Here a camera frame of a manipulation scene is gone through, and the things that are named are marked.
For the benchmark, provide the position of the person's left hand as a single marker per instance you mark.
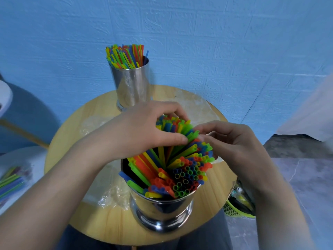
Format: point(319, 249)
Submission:
point(135, 132)

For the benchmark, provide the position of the person's right hand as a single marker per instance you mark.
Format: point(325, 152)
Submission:
point(242, 153)

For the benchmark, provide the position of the person's right thumb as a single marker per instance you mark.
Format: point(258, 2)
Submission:
point(212, 147)

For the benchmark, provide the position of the person's left thumb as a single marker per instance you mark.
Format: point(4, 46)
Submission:
point(171, 139)

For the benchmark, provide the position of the large bundle of colourful straws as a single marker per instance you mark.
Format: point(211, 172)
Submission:
point(179, 164)

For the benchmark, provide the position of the person's right forearm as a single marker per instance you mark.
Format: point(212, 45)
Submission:
point(278, 218)

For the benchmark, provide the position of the person's left forearm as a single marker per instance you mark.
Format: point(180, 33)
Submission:
point(52, 195)

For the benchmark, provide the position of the clear plastic wrapper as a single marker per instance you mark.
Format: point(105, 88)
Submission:
point(192, 106)
point(114, 190)
point(91, 126)

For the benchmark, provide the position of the green plastic basket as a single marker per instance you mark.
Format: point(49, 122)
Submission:
point(235, 209)

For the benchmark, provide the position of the narrow steel cup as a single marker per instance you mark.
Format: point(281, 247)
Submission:
point(131, 85)

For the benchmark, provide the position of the wide steel cup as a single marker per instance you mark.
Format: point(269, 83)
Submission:
point(161, 210)

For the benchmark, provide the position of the person's grey trousers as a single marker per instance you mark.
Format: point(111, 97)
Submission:
point(208, 236)

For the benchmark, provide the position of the small bundle of colourful straws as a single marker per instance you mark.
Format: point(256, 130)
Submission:
point(124, 57)

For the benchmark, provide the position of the bagged pack of colourful straws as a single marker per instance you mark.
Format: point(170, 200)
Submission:
point(10, 183)

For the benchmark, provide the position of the white chair with wooden leg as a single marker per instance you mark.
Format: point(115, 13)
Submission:
point(5, 97)

